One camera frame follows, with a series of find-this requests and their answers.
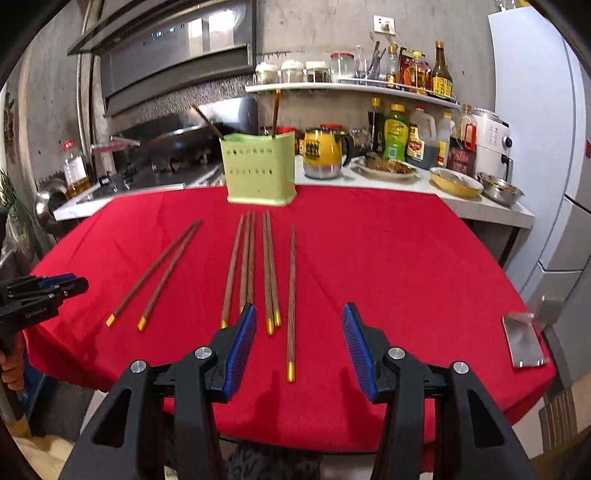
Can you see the dark soy sauce bottle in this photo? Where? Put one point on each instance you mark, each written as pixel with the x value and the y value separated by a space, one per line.
pixel 376 134

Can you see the black wok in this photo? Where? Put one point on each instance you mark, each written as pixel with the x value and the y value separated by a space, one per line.
pixel 175 143

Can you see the dark jug red label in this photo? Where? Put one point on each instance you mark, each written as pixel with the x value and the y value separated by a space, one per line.
pixel 461 157

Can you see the white wall outlet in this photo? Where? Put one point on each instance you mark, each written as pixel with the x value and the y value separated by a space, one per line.
pixel 384 24

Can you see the red seasoning packet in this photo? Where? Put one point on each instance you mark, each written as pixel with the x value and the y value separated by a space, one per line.
pixel 406 67

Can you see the glass cup with utensils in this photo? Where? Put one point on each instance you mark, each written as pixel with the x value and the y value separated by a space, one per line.
pixel 368 67

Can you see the green plastic chopstick holder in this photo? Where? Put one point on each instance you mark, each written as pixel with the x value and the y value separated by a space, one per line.
pixel 258 170

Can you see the green bottle yellow cap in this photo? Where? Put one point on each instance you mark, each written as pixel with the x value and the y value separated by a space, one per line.
pixel 395 136

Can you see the yellow steel mug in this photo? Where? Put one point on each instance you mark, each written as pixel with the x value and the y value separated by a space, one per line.
pixel 321 154

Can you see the brown gold-tipped chopstick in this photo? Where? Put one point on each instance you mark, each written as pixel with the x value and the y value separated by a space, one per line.
pixel 273 272
pixel 153 272
pixel 245 263
pixel 291 300
pixel 207 122
pixel 232 272
pixel 267 272
pixel 169 277
pixel 276 113

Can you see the yellow bowl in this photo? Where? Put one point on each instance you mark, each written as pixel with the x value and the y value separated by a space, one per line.
pixel 455 184

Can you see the steel range hood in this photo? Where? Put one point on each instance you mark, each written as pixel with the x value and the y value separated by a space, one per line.
pixel 175 50

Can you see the small yellow-cap oil bottle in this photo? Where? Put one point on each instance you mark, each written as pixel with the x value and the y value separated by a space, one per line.
pixel 392 69

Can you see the bent stainless steel holder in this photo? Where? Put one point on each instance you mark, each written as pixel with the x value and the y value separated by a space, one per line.
pixel 524 339

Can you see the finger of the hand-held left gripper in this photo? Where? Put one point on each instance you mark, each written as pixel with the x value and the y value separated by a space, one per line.
pixel 57 280
pixel 74 286

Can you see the steel bowl with food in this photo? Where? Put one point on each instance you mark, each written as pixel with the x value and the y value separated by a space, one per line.
pixel 499 191

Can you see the wooden chair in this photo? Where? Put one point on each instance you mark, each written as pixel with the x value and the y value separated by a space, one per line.
pixel 561 415

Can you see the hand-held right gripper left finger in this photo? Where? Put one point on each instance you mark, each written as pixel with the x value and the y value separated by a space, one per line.
pixel 242 350

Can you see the red-label sauce bottle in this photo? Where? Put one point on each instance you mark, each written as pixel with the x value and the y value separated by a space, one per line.
pixel 421 74

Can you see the red tablecloth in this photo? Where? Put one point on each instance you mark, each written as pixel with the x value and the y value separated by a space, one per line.
pixel 392 258

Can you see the large dark vinegar jug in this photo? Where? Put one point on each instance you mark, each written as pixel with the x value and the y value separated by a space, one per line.
pixel 421 138

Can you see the white kitchen appliance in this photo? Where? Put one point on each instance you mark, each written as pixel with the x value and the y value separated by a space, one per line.
pixel 491 138

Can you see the white jug yellow label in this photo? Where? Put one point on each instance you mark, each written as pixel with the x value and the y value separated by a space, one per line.
pixel 444 138

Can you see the steel pot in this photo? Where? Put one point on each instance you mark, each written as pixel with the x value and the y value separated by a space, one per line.
pixel 51 198

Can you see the white wall shelf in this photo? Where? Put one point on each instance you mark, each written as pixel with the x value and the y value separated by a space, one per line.
pixel 346 90

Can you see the red-lid glass jar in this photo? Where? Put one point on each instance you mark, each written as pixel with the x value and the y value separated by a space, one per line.
pixel 342 68

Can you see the dark bottle yellow label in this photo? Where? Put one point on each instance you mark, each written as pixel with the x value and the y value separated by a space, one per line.
pixel 442 78

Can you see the white-lid seasoning jar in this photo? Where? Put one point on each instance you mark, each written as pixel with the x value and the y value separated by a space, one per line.
pixel 267 74

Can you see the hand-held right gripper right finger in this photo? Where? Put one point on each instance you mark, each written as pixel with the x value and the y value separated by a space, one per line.
pixel 358 350

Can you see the white refrigerator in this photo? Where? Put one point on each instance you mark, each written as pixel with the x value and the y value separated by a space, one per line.
pixel 535 138

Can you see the green plant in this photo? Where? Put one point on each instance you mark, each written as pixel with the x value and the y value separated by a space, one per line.
pixel 10 207

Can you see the red-cap cooking oil bottle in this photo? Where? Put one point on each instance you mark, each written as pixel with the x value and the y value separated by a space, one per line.
pixel 76 173

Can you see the person's left hand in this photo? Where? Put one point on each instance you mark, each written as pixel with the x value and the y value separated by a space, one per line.
pixel 11 369

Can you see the gas stove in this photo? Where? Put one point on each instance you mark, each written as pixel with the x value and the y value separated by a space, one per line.
pixel 152 175

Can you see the dark spice jar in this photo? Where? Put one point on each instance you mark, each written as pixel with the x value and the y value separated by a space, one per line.
pixel 317 73

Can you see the white plate of food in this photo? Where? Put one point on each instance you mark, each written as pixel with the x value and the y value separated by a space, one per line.
pixel 385 168

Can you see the clear seasoning jar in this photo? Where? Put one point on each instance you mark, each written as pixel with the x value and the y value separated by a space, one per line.
pixel 292 72

